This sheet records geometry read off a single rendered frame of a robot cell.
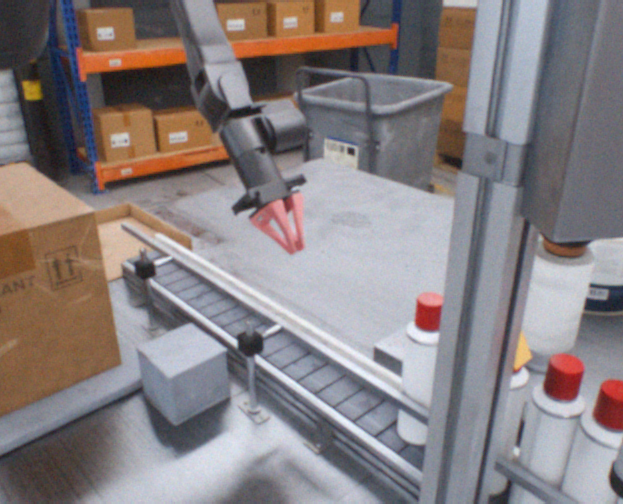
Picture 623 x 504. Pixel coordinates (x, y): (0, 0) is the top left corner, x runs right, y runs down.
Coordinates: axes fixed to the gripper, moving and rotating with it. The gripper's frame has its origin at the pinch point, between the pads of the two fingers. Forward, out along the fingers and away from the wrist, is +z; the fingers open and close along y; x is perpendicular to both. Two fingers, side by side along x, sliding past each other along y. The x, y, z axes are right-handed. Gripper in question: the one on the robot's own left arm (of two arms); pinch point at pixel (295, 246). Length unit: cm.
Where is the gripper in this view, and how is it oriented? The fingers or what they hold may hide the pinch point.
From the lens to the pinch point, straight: 84.0
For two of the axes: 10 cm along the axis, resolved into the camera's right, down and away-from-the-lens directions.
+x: -5.1, 3.3, 7.9
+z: 4.5, 8.9, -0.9
